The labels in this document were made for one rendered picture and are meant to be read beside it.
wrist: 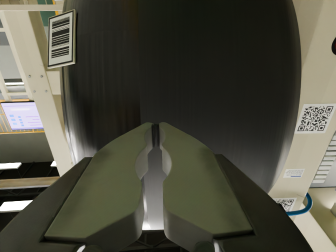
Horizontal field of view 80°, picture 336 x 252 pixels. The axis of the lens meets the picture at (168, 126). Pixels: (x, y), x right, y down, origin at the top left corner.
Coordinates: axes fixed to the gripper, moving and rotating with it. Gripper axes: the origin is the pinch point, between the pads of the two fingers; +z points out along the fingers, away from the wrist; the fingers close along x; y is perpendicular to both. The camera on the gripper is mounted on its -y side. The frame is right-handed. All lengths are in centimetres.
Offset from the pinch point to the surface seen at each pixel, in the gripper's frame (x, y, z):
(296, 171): 35, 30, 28
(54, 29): -11.6, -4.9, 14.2
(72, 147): -11.2, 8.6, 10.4
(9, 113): -271, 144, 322
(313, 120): 34.5, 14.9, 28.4
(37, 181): -323, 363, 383
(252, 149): 10.6, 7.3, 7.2
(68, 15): -9.7, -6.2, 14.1
